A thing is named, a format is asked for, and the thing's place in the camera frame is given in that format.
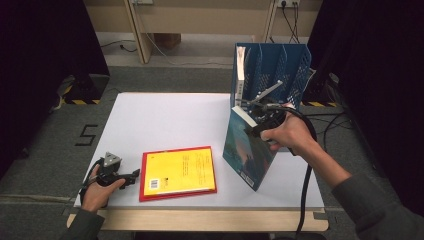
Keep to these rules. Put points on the person's right hand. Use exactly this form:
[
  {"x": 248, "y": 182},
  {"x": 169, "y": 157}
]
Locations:
[{"x": 293, "y": 133}]

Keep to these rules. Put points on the black curtain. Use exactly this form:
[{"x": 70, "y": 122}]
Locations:
[
  {"x": 376, "y": 83},
  {"x": 40, "y": 66}
]

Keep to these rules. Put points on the white wall socket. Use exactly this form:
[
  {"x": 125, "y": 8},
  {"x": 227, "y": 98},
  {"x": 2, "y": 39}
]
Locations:
[{"x": 288, "y": 2}]

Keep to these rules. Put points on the teal book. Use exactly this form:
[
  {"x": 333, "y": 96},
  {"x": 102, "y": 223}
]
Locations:
[{"x": 245, "y": 156}]

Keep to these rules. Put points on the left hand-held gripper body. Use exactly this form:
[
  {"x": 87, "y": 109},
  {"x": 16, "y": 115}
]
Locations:
[{"x": 111, "y": 170}]

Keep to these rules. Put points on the blue file rack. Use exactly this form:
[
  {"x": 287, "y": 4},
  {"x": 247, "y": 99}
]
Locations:
[{"x": 293, "y": 66}]

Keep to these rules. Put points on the person's left hand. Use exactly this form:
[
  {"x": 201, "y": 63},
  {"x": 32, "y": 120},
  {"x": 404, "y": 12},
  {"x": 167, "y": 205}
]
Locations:
[{"x": 96, "y": 196}]

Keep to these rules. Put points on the black striped-tape stand base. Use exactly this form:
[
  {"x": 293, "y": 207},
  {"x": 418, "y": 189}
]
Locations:
[
  {"x": 85, "y": 90},
  {"x": 320, "y": 96}
]

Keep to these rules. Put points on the yellow book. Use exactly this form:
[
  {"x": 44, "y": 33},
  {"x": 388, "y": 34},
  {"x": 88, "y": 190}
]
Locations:
[{"x": 186, "y": 170}]

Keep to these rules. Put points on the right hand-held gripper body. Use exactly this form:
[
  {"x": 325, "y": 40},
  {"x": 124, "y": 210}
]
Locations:
[{"x": 270, "y": 115}]

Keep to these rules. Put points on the red cartoon book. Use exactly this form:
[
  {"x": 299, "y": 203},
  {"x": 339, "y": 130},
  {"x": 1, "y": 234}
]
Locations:
[{"x": 141, "y": 180}]

